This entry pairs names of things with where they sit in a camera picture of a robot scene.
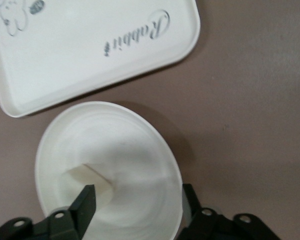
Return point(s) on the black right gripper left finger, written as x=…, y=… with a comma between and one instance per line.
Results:
x=85, y=210

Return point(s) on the cream rabbit print tray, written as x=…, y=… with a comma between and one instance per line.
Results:
x=77, y=50

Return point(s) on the white round plate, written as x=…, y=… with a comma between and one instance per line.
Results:
x=130, y=150

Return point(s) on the white steamed bun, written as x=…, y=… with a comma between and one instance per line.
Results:
x=95, y=176

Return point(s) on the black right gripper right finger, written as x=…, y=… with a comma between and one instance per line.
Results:
x=197, y=207

